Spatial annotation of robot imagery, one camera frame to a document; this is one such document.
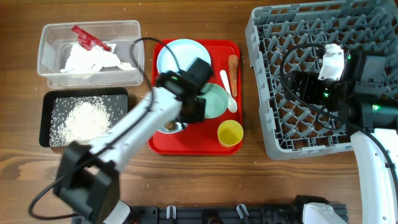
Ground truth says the light blue bowl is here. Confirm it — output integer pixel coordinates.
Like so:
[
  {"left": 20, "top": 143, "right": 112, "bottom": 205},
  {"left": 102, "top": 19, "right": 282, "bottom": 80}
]
[{"left": 158, "top": 121, "right": 188, "bottom": 134}]

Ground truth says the green bowl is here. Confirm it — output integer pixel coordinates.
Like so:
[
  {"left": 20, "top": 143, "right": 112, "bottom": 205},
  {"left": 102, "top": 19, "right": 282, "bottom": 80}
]
[{"left": 199, "top": 83, "right": 228, "bottom": 119}]

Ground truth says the brown food scrap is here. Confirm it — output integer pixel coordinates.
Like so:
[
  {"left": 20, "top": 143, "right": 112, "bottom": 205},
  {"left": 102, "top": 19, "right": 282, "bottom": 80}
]
[{"left": 164, "top": 122, "right": 177, "bottom": 131}]

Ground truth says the yellow cup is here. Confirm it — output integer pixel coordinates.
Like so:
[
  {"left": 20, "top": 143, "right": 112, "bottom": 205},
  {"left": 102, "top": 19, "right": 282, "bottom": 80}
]
[{"left": 217, "top": 120, "right": 244, "bottom": 147}]

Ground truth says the orange carrot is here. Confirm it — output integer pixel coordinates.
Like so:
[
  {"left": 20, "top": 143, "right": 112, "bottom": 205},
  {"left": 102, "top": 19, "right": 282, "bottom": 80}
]
[{"left": 228, "top": 55, "right": 239, "bottom": 97}]

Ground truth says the white rice pile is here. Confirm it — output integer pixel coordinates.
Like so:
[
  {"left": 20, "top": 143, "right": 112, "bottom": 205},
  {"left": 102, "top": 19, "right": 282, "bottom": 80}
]
[{"left": 49, "top": 95, "right": 128, "bottom": 147}]

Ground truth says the white tissue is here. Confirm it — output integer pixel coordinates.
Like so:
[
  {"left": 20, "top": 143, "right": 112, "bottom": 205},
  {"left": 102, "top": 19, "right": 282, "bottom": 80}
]
[{"left": 60, "top": 44, "right": 135, "bottom": 73}]

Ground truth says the red snack wrapper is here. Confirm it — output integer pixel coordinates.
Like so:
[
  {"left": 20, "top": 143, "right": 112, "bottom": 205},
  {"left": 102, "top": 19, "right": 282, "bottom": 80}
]
[{"left": 71, "top": 26, "right": 111, "bottom": 52}]

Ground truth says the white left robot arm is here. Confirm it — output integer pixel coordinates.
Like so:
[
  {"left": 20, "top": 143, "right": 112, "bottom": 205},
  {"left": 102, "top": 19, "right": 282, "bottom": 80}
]
[{"left": 53, "top": 68, "right": 213, "bottom": 223}]

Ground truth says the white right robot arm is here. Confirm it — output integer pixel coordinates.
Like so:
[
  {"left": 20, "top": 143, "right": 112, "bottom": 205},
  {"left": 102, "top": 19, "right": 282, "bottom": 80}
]
[{"left": 280, "top": 44, "right": 397, "bottom": 223}]

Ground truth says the grey-blue dishwasher rack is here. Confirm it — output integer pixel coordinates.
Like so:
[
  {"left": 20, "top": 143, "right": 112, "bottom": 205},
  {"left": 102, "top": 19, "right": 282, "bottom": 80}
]
[{"left": 245, "top": 1, "right": 397, "bottom": 160}]

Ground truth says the red plastic tray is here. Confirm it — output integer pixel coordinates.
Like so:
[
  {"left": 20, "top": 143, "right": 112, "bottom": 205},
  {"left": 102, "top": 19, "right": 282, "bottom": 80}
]
[{"left": 148, "top": 39, "right": 243, "bottom": 156}]

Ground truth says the white plastic spoon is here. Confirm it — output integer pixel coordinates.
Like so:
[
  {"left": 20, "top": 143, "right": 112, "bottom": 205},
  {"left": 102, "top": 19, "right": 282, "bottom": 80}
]
[{"left": 220, "top": 70, "right": 238, "bottom": 113}]

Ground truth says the light blue plate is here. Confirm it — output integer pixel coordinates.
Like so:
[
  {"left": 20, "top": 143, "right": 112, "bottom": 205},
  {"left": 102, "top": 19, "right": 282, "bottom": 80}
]
[{"left": 156, "top": 39, "right": 211, "bottom": 74}]

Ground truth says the clear plastic bin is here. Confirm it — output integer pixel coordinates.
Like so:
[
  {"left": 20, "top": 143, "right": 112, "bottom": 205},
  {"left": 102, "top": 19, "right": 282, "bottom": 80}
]
[{"left": 37, "top": 20, "right": 145, "bottom": 89}]

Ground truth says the black tray bin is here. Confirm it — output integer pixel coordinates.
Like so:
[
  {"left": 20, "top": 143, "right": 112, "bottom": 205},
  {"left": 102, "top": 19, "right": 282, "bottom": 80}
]
[{"left": 39, "top": 87, "right": 128, "bottom": 147}]

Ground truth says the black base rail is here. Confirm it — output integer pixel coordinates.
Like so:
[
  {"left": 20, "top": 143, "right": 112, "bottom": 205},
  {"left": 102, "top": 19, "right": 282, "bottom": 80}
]
[{"left": 71, "top": 203, "right": 348, "bottom": 224}]

